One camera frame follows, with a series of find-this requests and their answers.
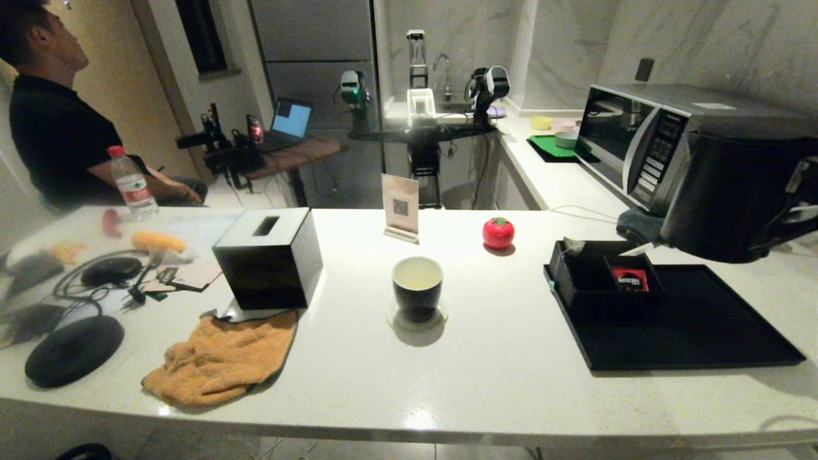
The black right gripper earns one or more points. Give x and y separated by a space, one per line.
806 191

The black electric kettle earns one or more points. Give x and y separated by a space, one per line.
722 198

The dark grey cloth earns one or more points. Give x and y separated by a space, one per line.
639 227

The silver microwave oven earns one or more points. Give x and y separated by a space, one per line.
639 134

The large black tray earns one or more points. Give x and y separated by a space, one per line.
703 338

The red coffee sachet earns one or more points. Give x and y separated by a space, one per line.
630 279

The grey green bowl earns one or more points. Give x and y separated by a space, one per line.
565 139

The pink bowl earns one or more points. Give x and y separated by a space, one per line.
563 124

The black compartment box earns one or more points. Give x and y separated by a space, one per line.
575 300

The green mat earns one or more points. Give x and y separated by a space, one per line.
552 145

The green tray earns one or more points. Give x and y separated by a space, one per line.
543 154

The yellow bowl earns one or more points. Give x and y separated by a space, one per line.
540 122

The red tomato toy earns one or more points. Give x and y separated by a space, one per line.
498 233

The purple plate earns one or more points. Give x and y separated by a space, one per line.
496 112

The chrome sink faucet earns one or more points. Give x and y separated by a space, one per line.
443 68

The black mug white inside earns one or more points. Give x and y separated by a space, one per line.
416 299

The beige QR code sign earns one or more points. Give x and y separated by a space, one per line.
400 204

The tall clear blender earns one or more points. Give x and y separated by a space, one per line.
416 55

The grey device green light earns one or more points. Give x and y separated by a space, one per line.
350 87

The brown wooden desk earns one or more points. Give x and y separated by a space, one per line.
300 155

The grey refrigerator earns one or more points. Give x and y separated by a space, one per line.
313 37

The open black laptop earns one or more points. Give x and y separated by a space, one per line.
292 118

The black tissue box white lid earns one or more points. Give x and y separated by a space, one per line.
267 275

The phone with red screen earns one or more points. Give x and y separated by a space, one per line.
254 130

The black teleoperation rig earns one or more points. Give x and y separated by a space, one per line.
223 156

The orange fluffy towel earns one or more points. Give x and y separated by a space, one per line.
217 358

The brown paper packet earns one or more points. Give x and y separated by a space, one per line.
190 276

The dark window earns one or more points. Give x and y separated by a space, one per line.
201 34

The clear plastic wrapper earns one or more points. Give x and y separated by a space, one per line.
171 257

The yellow corn cob toy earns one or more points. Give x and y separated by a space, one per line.
157 242

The small teal card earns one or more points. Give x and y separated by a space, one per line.
156 296

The clear water bottle red cap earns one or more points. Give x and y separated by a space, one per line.
132 187

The black power plug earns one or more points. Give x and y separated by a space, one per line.
134 295

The red chili pepper toy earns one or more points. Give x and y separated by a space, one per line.
111 223

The black computer mouse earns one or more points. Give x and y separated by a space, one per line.
110 271

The orange hand shaped toy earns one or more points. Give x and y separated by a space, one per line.
64 253

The round black kettle base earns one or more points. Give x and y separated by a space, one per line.
73 351

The man in black shirt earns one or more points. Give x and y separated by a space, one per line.
51 140

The dark grey blurry object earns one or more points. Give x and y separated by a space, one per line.
30 273

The dark flat device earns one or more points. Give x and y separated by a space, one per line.
27 322

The dark wall socket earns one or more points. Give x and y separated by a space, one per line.
644 69

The black white camera device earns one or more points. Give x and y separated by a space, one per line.
493 83

